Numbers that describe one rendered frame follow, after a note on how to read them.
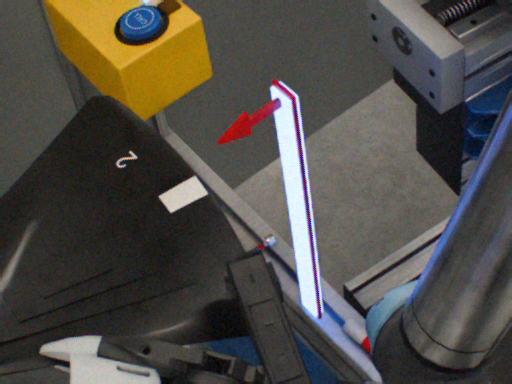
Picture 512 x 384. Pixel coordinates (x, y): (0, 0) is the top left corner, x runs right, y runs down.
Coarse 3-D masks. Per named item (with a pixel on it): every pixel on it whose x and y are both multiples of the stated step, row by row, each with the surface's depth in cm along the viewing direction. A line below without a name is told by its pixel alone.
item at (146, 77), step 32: (64, 0) 109; (96, 0) 108; (128, 0) 107; (160, 0) 107; (64, 32) 111; (96, 32) 105; (160, 32) 104; (192, 32) 105; (96, 64) 107; (128, 64) 102; (160, 64) 105; (192, 64) 108; (128, 96) 105; (160, 96) 108
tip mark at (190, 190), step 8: (184, 184) 80; (192, 184) 80; (200, 184) 81; (168, 192) 80; (176, 192) 80; (184, 192) 80; (192, 192) 80; (200, 192) 80; (168, 200) 79; (176, 200) 80; (184, 200) 80; (192, 200) 80; (168, 208) 79; (176, 208) 79
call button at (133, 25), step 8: (136, 8) 105; (144, 8) 105; (152, 8) 105; (128, 16) 105; (136, 16) 104; (144, 16) 104; (152, 16) 104; (120, 24) 104; (128, 24) 104; (136, 24) 104; (144, 24) 104; (152, 24) 103; (160, 24) 104; (128, 32) 103; (136, 32) 103; (144, 32) 103; (152, 32) 104
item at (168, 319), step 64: (64, 128) 83; (128, 128) 82; (64, 192) 80; (128, 192) 79; (0, 256) 77; (64, 256) 76; (128, 256) 77; (192, 256) 78; (0, 320) 73; (64, 320) 73; (128, 320) 74; (192, 320) 75
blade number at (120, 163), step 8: (128, 144) 82; (120, 152) 81; (128, 152) 81; (136, 152) 81; (112, 160) 81; (120, 160) 81; (128, 160) 81; (136, 160) 81; (144, 160) 81; (112, 168) 81; (120, 168) 81; (128, 168) 81; (120, 176) 80
